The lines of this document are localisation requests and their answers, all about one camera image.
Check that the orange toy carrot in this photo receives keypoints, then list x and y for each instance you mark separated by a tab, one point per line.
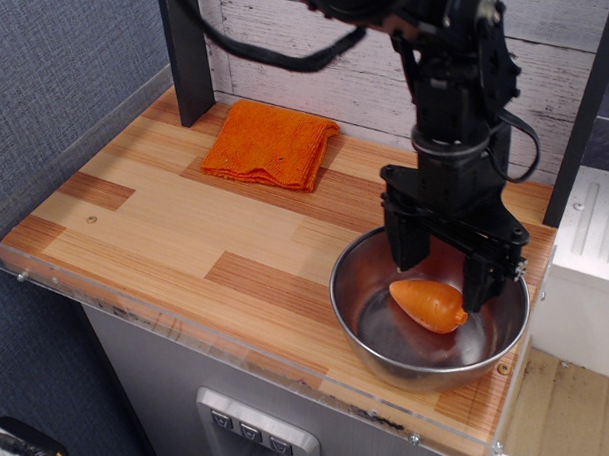
434	305

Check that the white rail with black base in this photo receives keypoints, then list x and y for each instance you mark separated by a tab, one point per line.
20	439

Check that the grey toy fridge cabinet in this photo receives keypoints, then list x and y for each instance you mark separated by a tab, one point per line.
161	379

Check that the silver dispenser button panel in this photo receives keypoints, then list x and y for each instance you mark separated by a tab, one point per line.
237	429

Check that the folded orange cloth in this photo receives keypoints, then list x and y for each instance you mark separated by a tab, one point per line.
264	144

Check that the black right upright post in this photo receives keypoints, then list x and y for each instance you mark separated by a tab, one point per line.
579	137

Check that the white aluminium frame block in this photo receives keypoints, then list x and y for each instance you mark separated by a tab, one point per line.
571	318

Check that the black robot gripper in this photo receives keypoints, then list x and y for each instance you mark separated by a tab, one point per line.
455	194

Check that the black upright post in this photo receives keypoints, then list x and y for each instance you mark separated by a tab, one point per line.
579	137
187	52

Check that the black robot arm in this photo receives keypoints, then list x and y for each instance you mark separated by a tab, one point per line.
461	78

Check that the black left upright post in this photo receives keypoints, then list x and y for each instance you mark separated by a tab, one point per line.
187	52

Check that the clear acrylic table guard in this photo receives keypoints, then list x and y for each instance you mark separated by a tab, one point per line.
240	271

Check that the stainless steel bowl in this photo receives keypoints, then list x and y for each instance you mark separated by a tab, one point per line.
397	349

